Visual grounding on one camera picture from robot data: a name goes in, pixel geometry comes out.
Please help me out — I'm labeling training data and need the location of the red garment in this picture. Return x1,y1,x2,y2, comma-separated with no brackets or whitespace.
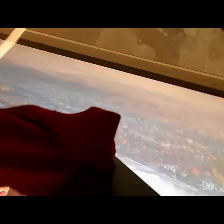
0,104,122,197

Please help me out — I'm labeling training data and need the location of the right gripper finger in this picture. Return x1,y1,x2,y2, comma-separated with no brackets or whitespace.
111,156,161,197

